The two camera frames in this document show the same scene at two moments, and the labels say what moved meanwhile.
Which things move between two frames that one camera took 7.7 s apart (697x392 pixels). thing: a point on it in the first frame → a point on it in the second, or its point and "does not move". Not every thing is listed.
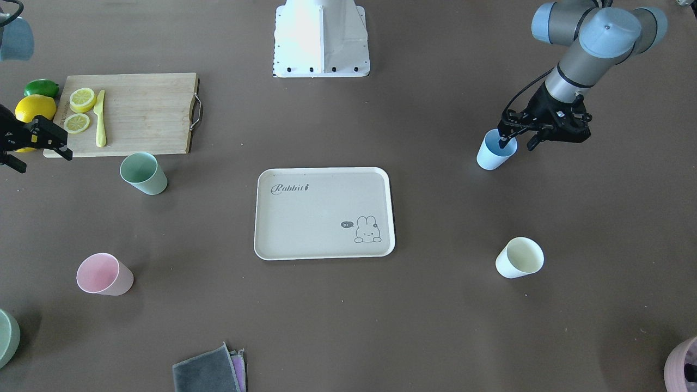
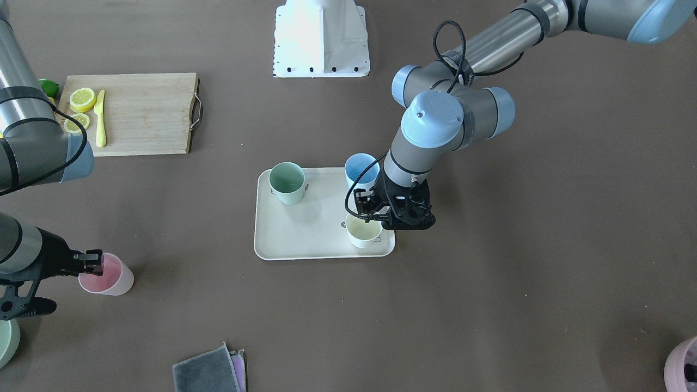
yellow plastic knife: x=101 y=137 does not move
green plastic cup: x=143 y=171 → x=287 y=179
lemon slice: x=82 y=99 does not move
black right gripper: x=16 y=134 → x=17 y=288
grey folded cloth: x=219 y=370 does not move
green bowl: x=10 y=335 does not move
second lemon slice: x=76 y=122 does not move
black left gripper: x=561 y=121 → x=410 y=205
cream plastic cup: x=519 y=257 → x=361 y=234
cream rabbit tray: x=309 y=213 does not move
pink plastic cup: x=102 y=273 does not move
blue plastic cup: x=490 y=155 → x=355 y=167
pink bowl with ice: x=680 y=367 does not move
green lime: x=42 y=86 does not move
